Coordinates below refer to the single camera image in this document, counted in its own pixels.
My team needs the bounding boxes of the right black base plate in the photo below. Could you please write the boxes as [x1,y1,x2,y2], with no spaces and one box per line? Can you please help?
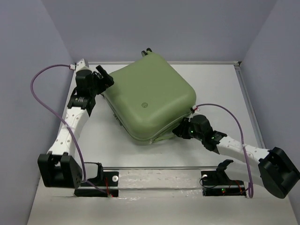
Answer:
[199,170,248,197]

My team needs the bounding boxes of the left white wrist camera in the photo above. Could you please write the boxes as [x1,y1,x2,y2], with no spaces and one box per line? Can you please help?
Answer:
[75,59,90,73]

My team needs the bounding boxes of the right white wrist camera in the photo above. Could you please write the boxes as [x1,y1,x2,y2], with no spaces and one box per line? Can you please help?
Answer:
[190,105,198,116]

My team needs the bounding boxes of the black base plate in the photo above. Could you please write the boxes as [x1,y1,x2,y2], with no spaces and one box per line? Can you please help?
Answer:
[74,171,119,197]
[199,170,248,197]

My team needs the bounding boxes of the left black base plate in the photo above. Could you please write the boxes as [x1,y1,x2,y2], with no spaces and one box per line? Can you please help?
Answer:
[74,171,119,197]

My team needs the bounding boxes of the green hard-shell suitcase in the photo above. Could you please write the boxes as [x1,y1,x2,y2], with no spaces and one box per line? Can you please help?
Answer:
[104,48,196,144]

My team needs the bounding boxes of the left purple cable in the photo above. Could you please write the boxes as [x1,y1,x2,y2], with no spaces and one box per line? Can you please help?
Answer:
[30,64,111,196]

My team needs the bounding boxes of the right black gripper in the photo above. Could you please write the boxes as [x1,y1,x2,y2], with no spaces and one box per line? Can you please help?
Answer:
[172,118,204,142]

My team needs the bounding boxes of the white front cover board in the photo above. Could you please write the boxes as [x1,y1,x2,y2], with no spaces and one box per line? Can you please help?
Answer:
[28,166,297,225]

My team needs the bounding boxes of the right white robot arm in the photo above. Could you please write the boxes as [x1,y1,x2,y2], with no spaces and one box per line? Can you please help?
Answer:
[172,115,300,199]

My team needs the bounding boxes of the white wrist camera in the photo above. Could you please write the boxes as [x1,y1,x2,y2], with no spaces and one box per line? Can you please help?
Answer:
[190,105,198,116]
[75,59,90,73]

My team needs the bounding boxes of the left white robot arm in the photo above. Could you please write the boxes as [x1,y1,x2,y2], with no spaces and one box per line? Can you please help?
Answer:
[37,61,114,189]

